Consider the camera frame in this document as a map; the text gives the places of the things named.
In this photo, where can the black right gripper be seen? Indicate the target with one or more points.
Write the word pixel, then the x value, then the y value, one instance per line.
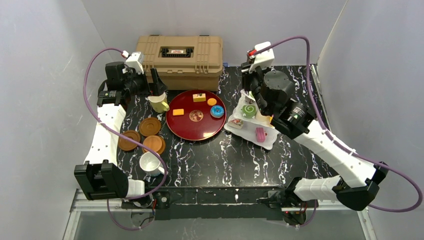
pixel 250 84

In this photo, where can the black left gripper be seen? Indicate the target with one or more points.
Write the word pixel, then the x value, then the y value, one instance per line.
pixel 149 84

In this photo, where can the white round cake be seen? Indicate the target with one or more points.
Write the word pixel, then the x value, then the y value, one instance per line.
pixel 262 118

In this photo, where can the white three-tier cake stand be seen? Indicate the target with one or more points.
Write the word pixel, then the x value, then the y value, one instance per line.
pixel 250 124

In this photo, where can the white triangular cake slice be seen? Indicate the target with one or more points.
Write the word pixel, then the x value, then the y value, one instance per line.
pixel 236 123

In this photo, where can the blue frosted donut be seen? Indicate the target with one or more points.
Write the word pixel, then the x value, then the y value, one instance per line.
pixel 217 111

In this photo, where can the pink rectangular cake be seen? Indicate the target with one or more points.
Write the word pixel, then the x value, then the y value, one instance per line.
pixel 260 134

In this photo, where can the orange square cake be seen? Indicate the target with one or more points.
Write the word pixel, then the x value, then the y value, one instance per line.
pixel 178 112

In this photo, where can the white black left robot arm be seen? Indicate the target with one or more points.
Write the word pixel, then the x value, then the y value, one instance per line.
pixel 100 177

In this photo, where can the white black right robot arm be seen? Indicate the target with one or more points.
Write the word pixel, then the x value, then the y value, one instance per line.
pixel 357 182

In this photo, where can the pale yellow mug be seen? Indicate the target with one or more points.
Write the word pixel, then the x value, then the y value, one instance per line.
pixel 159 103

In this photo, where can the tan plastic toolbox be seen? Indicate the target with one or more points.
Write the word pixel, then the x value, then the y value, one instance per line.
pixel 183 62

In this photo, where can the brown wooden coaster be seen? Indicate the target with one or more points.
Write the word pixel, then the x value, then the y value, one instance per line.
pixel 150 126

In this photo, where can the yellow rectangular cake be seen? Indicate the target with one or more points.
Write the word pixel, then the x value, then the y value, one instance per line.
pixel 199 97

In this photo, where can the orange round cookie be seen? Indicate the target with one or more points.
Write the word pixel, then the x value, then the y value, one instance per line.
pixel 211 102

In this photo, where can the round red tray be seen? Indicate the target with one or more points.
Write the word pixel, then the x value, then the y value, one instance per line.
pixel 196 124

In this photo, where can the light wooden coaster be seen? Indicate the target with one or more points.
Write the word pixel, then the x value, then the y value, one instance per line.
pixel 155 143

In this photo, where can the dark brown coaster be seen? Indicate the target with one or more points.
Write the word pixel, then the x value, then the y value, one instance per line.
pixel 127 145

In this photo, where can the white mug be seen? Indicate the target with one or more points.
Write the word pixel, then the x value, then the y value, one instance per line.
pixel 151 165

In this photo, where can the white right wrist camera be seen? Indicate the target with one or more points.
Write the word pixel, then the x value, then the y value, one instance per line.
pixel 263 60

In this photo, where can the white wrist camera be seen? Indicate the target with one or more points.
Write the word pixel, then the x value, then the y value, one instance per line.
pixel 263 60
pixel 134 60

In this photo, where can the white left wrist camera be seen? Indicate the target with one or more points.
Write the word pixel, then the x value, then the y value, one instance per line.
pixel 134 60

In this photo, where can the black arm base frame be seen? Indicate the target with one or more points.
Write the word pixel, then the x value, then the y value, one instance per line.
pixel 270 203

